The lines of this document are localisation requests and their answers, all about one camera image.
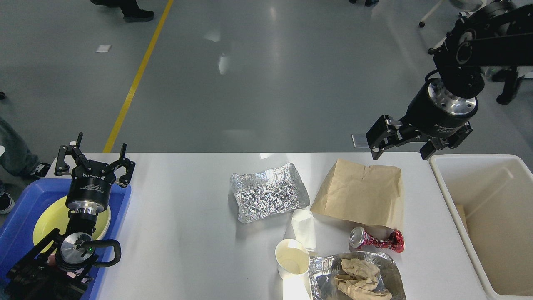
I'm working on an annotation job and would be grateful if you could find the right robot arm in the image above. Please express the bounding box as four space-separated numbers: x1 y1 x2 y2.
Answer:
366 0 533 160

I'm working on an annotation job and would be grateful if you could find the brown paper bag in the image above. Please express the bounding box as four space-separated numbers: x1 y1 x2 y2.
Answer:
310 159 405 230

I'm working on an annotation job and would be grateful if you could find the passerby in black shoes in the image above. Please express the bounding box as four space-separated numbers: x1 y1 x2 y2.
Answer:
90 0 154 23

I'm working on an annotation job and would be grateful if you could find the white plastic bin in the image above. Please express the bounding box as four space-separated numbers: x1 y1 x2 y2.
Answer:
429 154 533 300

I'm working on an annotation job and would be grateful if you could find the white furniture leg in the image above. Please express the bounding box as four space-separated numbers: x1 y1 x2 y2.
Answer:
518 71 533 79

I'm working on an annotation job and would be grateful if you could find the yellow plastic plate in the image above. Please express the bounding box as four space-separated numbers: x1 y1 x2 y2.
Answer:
32 196 107 245

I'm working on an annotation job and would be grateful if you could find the brown paper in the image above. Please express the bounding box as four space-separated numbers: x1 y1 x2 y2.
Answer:
335 258 392 300

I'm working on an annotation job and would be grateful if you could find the crushed red soda can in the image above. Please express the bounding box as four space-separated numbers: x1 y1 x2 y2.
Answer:
348 226 405 253

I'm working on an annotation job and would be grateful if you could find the white paper cup lying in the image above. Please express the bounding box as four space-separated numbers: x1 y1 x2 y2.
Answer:
291 209 316 251

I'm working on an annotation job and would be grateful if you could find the foil tray with paper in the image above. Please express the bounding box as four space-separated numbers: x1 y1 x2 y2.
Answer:
309 251 406 300

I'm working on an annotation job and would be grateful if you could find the white paper cup upright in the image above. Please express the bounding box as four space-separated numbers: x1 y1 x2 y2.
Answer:
274 239 310 280

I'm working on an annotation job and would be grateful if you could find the pink mug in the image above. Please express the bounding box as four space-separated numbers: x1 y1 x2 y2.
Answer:
47 254 57 268

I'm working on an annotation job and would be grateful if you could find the person in grey trousers sneakers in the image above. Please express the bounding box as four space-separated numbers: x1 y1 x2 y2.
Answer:
0 117 51 215

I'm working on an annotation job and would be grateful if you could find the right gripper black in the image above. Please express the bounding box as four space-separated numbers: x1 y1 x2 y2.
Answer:
366 78 478 160

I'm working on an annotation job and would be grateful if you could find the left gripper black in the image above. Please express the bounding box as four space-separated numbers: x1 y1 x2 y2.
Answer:
55 132 136 215

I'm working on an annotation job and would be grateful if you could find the crumpled foil tray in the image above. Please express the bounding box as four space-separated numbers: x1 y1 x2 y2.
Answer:
230 163 311 224

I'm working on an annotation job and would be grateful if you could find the white rolling chair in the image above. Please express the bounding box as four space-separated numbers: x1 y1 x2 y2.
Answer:
418 0 483 55

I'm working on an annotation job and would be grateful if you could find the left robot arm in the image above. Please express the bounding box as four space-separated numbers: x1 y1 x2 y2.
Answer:
6 132 136 300

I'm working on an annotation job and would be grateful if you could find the blue plastic tray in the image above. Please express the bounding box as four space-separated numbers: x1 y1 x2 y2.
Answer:
1 179 131 300

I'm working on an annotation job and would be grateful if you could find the left floor outlet plate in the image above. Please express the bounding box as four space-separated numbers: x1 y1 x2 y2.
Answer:
351 134 369 149

